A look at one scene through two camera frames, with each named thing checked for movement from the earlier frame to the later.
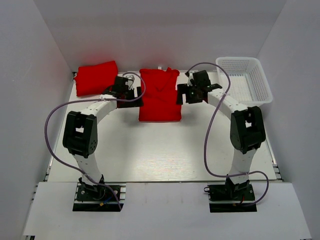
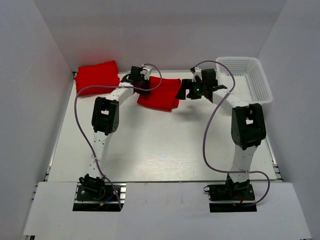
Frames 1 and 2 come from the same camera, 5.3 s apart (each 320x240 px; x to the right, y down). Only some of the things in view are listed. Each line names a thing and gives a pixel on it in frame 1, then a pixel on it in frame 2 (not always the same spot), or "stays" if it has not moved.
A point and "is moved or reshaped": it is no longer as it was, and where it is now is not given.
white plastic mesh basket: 248,83 stays
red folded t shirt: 95,79 stays
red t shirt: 159,99 is moved or reshaped
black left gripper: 136,97 -> 143,87
